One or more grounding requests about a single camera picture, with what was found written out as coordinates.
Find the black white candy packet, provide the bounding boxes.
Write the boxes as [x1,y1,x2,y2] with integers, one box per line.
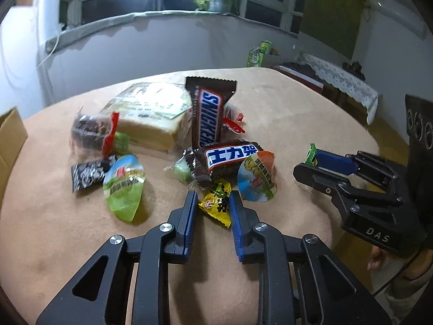
[71,155,117,193]

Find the yellow candy packet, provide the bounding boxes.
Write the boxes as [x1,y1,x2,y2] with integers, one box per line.
[199,179,231,228]

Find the dark dates packet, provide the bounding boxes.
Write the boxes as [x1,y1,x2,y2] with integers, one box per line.
[222,103,245,134]
[70,106,120,158]

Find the cardboard box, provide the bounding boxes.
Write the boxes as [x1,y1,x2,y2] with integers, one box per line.
[0,107,28,200]

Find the right hand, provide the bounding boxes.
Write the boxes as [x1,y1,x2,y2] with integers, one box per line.
[367,246,389,271]

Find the grey windowsill cloth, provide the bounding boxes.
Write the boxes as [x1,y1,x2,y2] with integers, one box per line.
[43,10,299,54]

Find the small green wrapped candy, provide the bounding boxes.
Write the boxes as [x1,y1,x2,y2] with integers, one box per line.
[111,131,130,155]

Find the packaged sliced bread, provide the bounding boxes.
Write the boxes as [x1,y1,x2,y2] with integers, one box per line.
[101,82,192,153]

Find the orange blue jelly cup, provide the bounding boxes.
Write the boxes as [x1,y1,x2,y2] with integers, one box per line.
[237,150,277,202]

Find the upright brown Snickers bar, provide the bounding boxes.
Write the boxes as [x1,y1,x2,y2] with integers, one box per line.
[185,76,237,150]

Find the Chinese label Snickers bar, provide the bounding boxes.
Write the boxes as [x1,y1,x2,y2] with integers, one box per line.
[186,139,264,188]

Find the green landscape jelly cup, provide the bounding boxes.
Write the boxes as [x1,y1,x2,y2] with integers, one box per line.
[103,155,146,222]

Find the green snack packet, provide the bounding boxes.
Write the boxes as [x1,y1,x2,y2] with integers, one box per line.
[305,143,318,167]

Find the green carton box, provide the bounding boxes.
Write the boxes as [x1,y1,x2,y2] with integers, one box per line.
[247,40,271,67]

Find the beige tablecloth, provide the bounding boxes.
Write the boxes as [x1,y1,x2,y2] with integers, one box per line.
[1,68,379,324]

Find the clear green candy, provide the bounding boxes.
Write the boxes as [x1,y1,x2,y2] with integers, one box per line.
[164,148,196,186]

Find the white cable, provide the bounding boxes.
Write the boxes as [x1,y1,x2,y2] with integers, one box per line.
[33,30,62,72]

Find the lace covered side table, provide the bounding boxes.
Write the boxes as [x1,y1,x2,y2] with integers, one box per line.
[297,52,379,125]

